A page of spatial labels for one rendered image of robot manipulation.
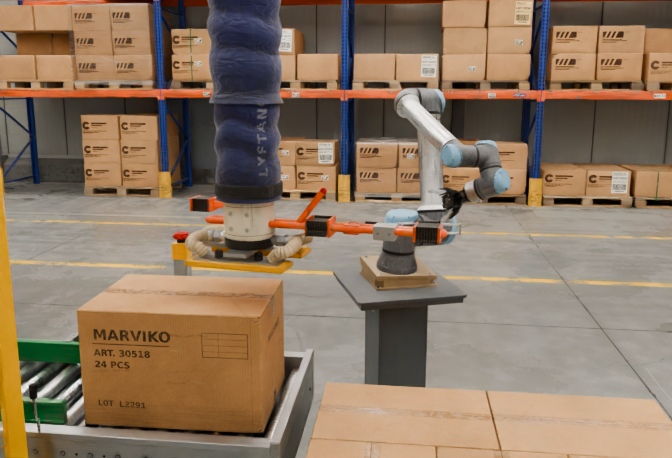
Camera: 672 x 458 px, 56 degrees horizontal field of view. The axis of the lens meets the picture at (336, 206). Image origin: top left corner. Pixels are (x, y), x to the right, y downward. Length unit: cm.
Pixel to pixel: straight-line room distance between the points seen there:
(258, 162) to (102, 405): 95
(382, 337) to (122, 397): 123
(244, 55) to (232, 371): 99
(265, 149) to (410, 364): 143
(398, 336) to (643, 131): 854
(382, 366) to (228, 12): 175
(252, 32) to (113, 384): 121
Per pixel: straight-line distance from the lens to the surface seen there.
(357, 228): 202
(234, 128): 203
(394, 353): 303
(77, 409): 250
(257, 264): 205
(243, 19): 202
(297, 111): 1067
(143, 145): 1006
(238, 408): 217
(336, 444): 215
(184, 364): 216
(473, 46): 926
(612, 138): 1099
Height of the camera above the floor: 165
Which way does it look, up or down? 11 degrees down
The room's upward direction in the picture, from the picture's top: straight up
